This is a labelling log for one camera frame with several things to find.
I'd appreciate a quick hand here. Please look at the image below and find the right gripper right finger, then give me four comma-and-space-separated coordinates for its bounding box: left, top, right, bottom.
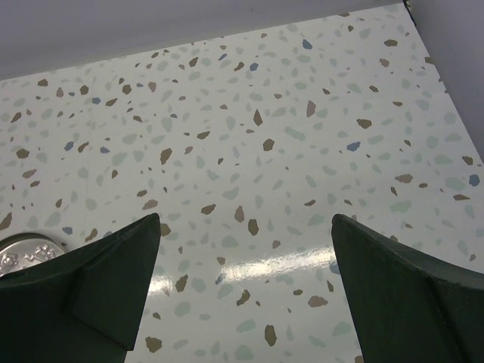
331, 214, 483, 362

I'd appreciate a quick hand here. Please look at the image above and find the round silver tin lid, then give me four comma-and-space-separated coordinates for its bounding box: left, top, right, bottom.
1, 233, 67, 277

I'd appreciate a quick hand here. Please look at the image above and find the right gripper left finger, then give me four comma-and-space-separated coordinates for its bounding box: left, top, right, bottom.
1, 213, 161, 362

